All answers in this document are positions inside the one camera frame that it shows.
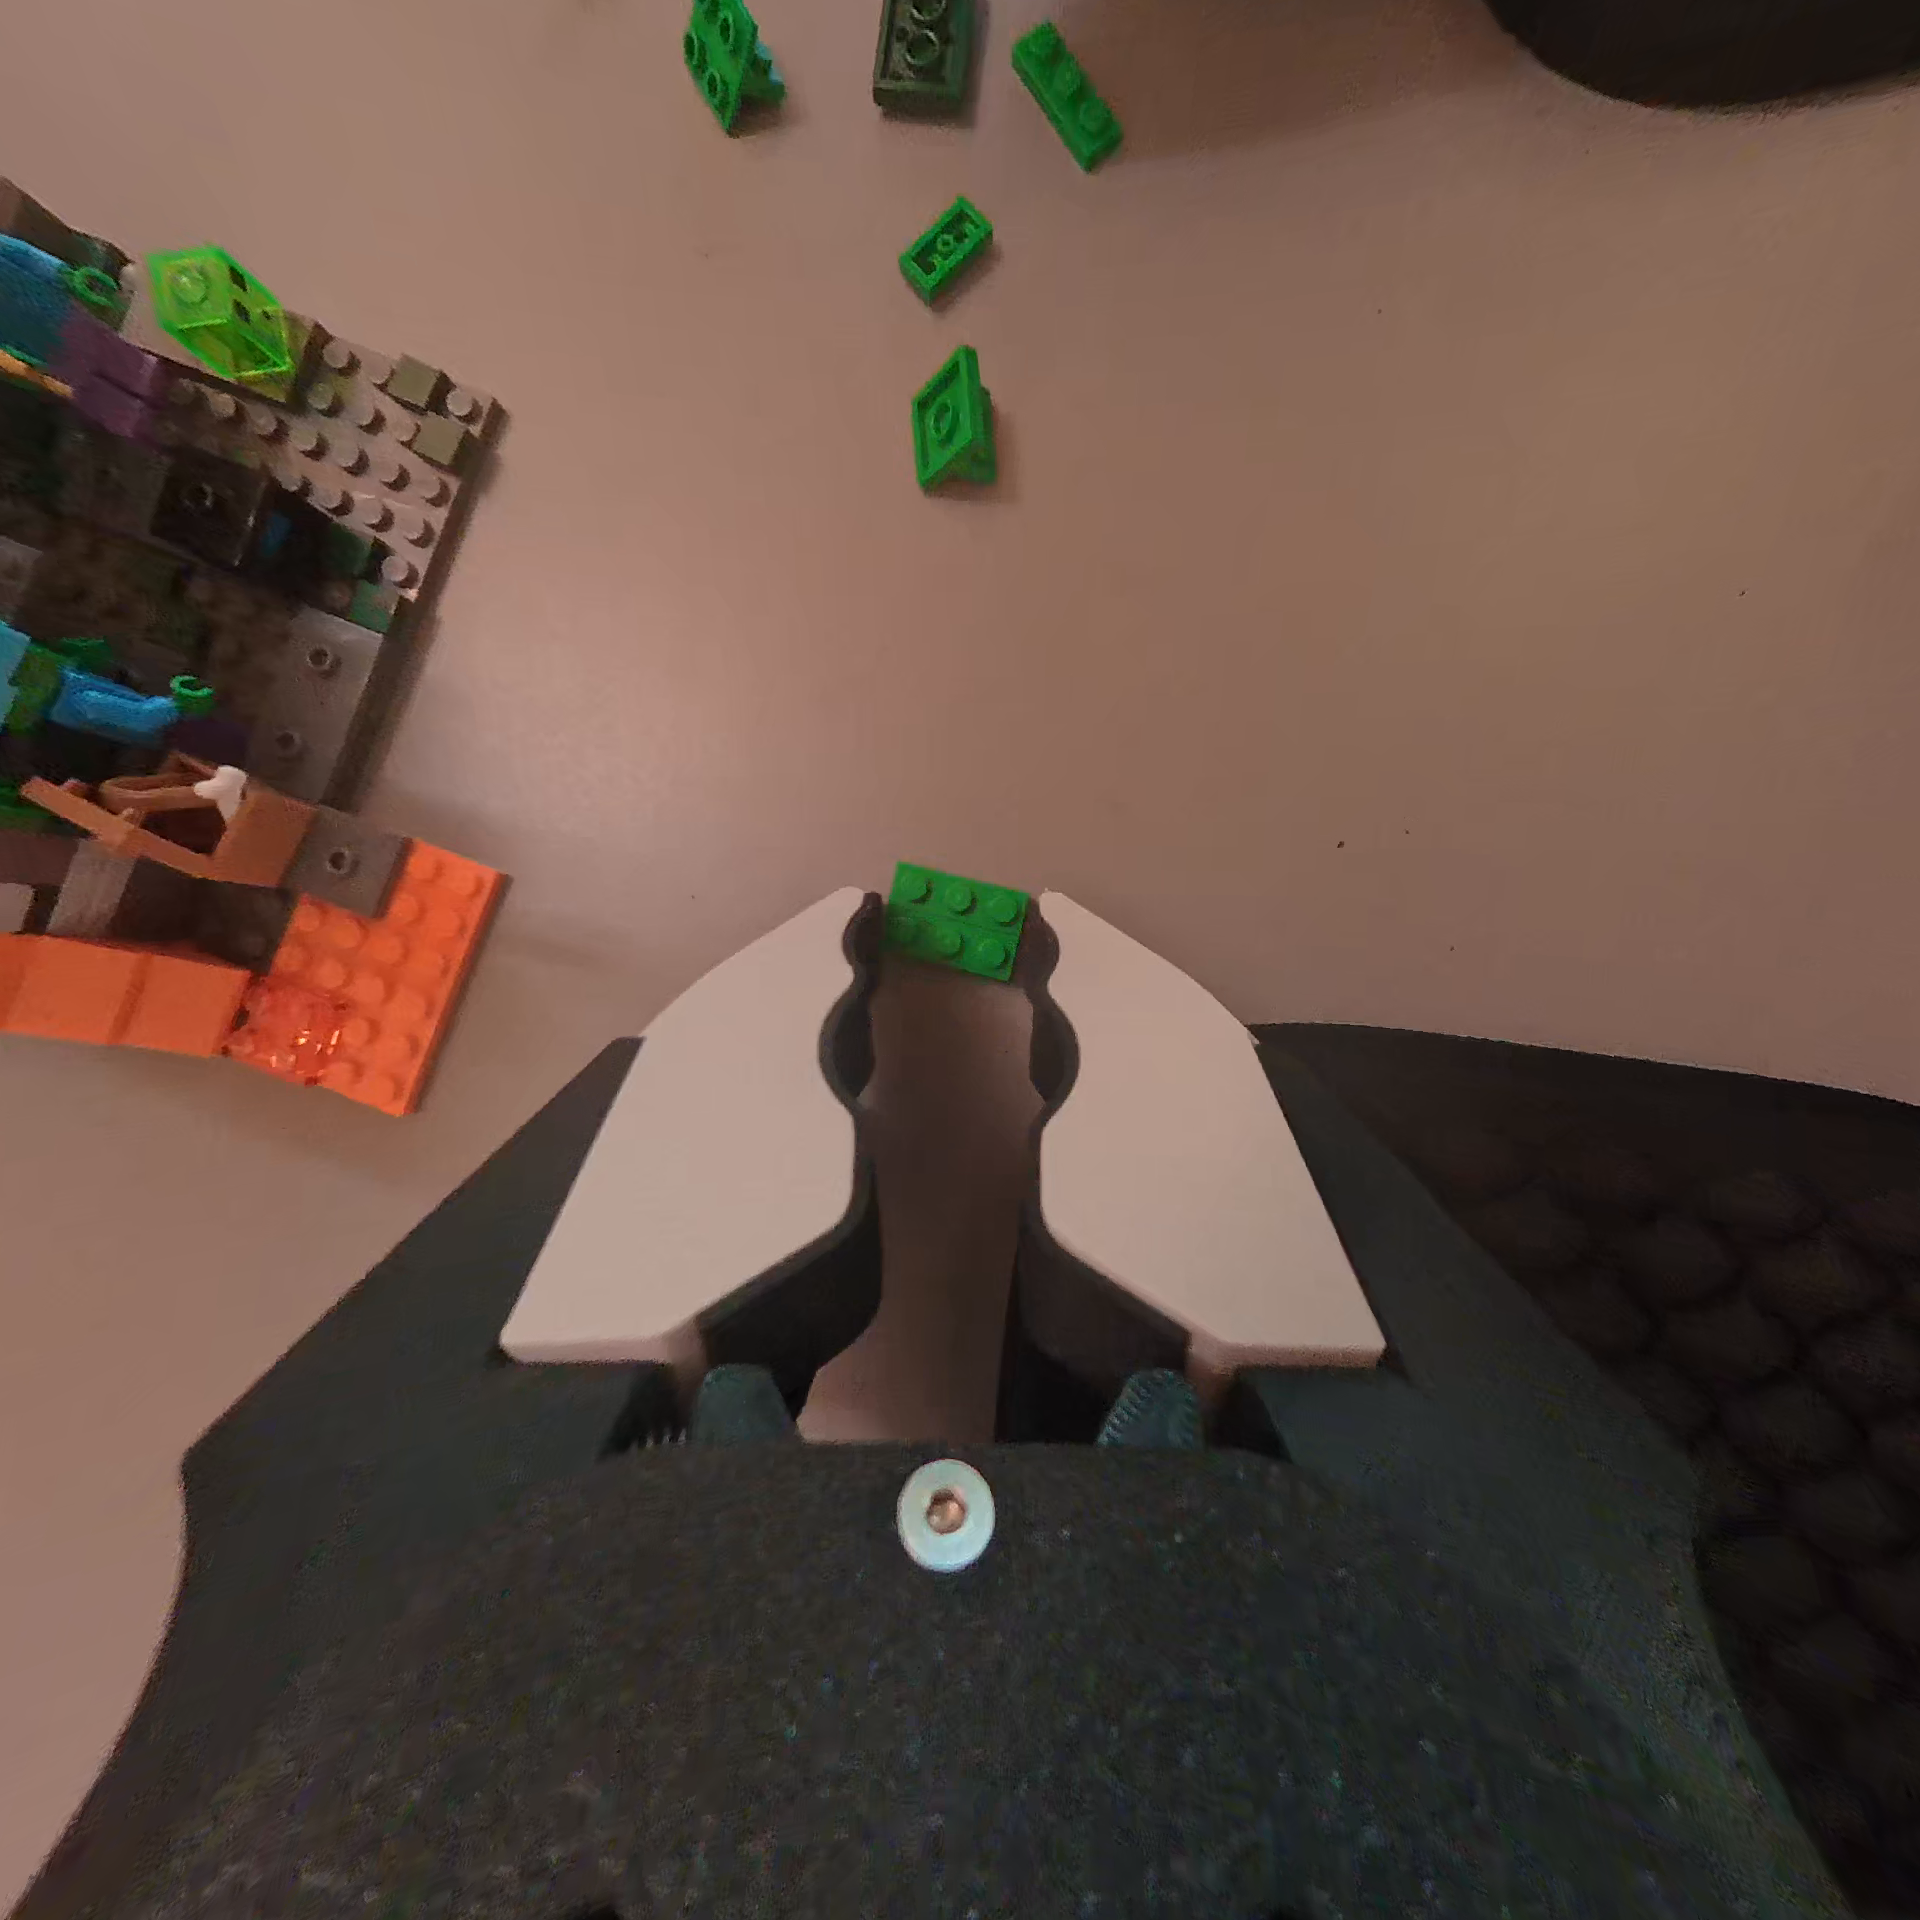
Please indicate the grey desk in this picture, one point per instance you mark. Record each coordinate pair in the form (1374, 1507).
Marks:
(1349, 524)

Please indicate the black chair armrest pad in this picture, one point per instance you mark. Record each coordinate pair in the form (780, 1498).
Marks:
(1723, 36)
(1650, 1349)

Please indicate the green narrow plate brick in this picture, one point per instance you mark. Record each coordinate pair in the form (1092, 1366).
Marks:
(946, 250)

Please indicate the toy brick model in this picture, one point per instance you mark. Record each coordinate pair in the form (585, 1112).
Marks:
(376, 961)

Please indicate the small green brick piece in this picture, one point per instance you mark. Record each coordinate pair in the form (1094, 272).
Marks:
(1067, 91)

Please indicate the small green brick plate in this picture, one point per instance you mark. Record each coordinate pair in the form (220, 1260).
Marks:
(728, 60)

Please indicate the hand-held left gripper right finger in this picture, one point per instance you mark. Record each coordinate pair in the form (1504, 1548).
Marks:
(1201, 1201)

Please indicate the green bracket brick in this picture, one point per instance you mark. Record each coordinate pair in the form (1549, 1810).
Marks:
(949, 421)

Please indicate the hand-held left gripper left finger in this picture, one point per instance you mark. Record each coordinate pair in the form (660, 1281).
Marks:
(691, 1185)

